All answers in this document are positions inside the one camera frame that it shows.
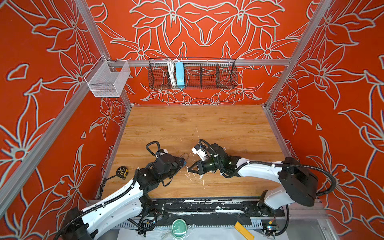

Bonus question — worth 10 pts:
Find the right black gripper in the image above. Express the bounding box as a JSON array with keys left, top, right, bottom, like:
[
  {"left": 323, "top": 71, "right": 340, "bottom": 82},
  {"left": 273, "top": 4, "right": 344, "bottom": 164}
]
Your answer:
[{"left": 185, "top": 159, "right": 224, "bottom": 177}]

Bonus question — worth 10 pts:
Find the large brass padlock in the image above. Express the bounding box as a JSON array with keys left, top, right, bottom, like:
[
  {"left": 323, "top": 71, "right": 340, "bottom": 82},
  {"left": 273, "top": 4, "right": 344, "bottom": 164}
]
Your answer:
[{"left": 181, "top": 153, "right": 190, "bottom": 161}]

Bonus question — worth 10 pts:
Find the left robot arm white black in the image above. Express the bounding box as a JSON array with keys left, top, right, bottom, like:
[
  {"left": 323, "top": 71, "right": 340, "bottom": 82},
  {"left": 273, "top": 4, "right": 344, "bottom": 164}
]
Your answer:
[{"left": 54, "top": 141, "right": 186, "bottom": 240}]

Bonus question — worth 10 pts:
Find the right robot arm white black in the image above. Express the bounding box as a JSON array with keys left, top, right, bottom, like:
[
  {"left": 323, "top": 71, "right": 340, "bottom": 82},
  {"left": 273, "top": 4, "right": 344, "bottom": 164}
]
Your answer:
[{"left": 188, "top": 139, "right": 338, "bottom": 210}]

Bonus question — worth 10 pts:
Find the yellow black tape measure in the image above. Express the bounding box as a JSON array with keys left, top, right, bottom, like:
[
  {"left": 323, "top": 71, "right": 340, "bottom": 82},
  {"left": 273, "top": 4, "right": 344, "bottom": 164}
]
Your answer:
[{"left": 116, "top": 166, "right": 129, "bottom": 180}]

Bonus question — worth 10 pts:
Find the green tape roll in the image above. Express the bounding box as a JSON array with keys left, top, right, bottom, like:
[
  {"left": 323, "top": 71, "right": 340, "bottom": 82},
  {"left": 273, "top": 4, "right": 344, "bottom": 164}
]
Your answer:
[{"left": 171, "top": 219, "right": 188, "bottom": 239}]

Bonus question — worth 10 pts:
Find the yellow flat block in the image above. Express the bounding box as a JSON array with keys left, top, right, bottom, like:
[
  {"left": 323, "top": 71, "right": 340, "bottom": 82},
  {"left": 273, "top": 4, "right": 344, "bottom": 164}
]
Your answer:
[{"left": 235, "top": 222, "right": 255, "bottom": 240}]

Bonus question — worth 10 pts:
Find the light blue box in basket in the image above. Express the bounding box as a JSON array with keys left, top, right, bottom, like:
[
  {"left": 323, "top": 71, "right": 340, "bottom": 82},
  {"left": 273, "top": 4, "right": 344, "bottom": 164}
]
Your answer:
[{"left": 175, "top": 62, "right": 185, "bottom": 89}]

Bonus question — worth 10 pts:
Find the clear plastic bin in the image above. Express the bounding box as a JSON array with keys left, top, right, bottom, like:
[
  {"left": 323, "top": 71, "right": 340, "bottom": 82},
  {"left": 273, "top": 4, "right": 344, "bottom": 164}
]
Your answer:
[{"left": 85, "top": 58, "right": 131, "bottom": 98}]

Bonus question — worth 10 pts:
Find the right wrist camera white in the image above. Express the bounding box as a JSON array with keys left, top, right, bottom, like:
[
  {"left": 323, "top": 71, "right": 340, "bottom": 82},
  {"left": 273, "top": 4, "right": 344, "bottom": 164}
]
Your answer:
[{"left": 192, "top": 144, "right": 209, "bottom": 161}]

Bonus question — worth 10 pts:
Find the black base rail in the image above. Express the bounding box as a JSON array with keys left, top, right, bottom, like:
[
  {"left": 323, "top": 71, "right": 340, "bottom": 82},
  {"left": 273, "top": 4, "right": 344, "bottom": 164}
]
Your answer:
[{"left": 149, "top": 197, "right": 286, "bottom": 229}]

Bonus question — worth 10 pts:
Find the black wire basket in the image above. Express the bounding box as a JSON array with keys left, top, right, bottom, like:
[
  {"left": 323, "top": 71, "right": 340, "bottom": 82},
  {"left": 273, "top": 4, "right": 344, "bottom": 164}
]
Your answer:
[{"left": 148, "top": 57, "right": 239, "bottom": 90}]

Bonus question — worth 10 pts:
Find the white cable bundle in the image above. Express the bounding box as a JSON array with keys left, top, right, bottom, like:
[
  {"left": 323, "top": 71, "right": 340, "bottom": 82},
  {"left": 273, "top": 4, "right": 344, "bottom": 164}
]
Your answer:
[{"left": 166, "top": 59, "right": 178, "bottom": 87}]

